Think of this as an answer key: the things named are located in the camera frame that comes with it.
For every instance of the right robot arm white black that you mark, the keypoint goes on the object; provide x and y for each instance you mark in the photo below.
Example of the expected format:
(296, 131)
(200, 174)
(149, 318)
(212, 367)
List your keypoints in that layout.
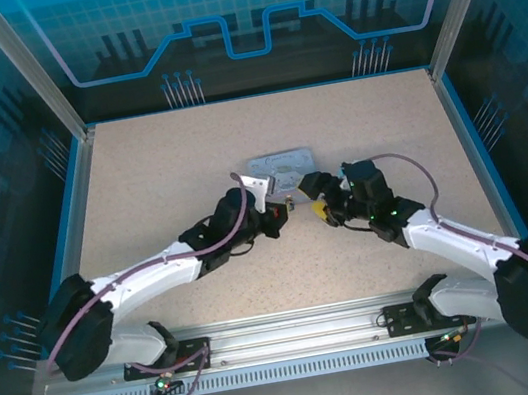
(459, 241)

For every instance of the clear plastic bag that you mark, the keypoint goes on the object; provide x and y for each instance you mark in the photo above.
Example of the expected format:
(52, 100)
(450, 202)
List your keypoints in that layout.
(283, 163)

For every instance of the aluminium mounting rail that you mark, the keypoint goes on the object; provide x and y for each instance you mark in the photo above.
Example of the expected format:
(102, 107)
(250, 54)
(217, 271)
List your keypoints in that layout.
(291, 330)

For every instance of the aluminium side rail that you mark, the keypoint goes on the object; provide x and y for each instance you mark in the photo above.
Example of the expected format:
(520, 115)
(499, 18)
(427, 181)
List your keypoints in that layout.
(71, 209)
(476, 147)

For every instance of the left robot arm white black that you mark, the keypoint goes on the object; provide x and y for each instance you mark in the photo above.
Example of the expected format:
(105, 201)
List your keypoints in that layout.
(155, 275)

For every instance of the small connector with LED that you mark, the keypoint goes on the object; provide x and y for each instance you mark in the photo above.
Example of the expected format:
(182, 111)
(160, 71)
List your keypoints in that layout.
(163, 384)
(454, 337)

